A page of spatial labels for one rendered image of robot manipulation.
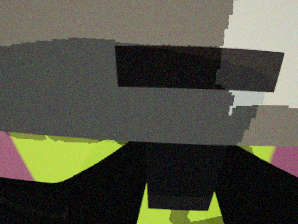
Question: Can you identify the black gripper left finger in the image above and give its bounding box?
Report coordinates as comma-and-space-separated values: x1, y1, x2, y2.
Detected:
0, 141, 146, 224

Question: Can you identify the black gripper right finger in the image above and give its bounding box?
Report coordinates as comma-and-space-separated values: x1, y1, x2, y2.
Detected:
214, 145, 298, 224

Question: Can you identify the black two-prong plug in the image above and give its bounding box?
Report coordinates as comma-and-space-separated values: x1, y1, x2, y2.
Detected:
145, 143, 227, 212

